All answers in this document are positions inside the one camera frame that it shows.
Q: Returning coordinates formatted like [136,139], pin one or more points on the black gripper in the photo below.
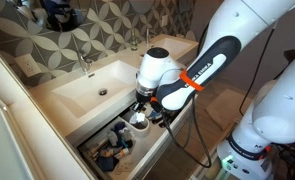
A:
[141,100]

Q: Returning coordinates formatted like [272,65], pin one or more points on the white tissue piece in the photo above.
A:
[137,117]

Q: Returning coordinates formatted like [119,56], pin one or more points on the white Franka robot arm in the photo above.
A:
[270,117]

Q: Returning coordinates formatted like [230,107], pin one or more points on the white curved drawer divider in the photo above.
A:
[141,129]

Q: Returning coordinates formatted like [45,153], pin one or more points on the open white vanity drawer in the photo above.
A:
[144,152]

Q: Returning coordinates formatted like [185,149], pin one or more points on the white rectangular sink basin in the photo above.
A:
[88,92]

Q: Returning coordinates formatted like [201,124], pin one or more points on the white orange tube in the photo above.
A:
[124,152]

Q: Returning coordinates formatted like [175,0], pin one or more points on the clear soap dispenser bottle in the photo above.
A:
[134,45]

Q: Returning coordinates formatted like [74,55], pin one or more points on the chrome sink faucet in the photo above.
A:
[84,62]

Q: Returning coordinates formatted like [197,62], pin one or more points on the dark blue cloth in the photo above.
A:
[107,163]

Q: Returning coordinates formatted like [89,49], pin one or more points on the beige floor mat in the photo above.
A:
[225,108]

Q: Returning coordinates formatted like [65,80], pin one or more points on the blue handled scissors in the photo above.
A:
[154,115]

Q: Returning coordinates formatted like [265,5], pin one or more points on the white wall power outlet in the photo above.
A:
[28,65]

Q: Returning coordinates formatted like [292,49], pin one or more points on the round wall mirror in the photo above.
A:
[56,15]

